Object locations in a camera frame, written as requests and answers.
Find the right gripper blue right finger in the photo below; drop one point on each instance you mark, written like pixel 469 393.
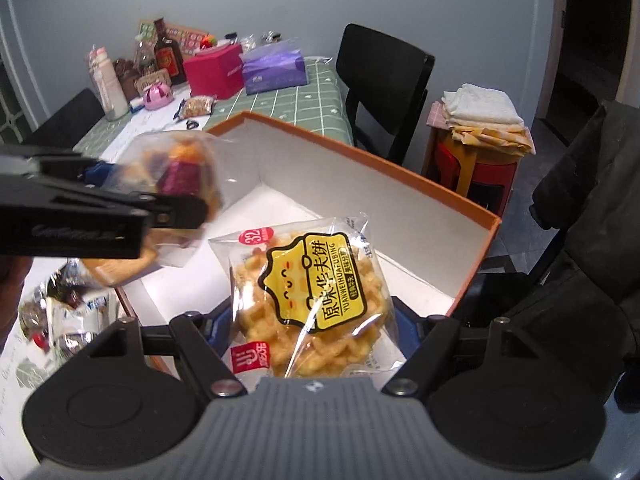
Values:
pixel 425 343

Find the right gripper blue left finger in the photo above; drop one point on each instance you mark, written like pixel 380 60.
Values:
pixel 200 342

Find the silver candy bag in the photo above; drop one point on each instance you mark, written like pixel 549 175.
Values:
pixel 67 311

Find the yellow waffle biscuit packet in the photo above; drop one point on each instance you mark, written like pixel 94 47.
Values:
pixel 308 300

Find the clear pastry snack packet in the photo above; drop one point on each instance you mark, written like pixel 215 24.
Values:
pixel 174 164

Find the black chair left side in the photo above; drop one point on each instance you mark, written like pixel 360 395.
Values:
pixel 66 127

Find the black chair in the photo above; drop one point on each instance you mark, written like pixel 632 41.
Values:
pixel 66 127
pixel 388 78

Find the orange cardboard box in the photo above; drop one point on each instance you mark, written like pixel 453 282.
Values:
pixel 429 241

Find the white pink bottle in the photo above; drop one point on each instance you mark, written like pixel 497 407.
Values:
pixel 103 75

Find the pink round container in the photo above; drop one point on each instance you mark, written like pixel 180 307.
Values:
pixel 157 95

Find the red stool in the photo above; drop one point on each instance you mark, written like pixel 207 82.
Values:
pixel 482 175

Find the small nut snack bag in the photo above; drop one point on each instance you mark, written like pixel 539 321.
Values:
pixel 196 106

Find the dark brown glass bottle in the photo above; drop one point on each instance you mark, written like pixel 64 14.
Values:
pixel 168 55

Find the magenta tissue box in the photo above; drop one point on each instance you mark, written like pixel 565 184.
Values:
pixel 217 73

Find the black jacket on chair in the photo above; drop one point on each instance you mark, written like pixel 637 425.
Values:
pixel 581 300

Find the colourful board game box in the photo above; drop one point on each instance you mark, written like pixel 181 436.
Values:
pixel 188 38

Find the folded towels stack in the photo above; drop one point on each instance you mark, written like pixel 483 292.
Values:
pixel 484 118

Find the green checked tablecloth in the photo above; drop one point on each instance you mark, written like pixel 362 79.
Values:
pixel 317 107

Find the black chair right side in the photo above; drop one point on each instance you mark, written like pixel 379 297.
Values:
pixel 388 78

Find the purple tissue pack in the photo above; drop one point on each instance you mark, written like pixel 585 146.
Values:
pixel 273 67

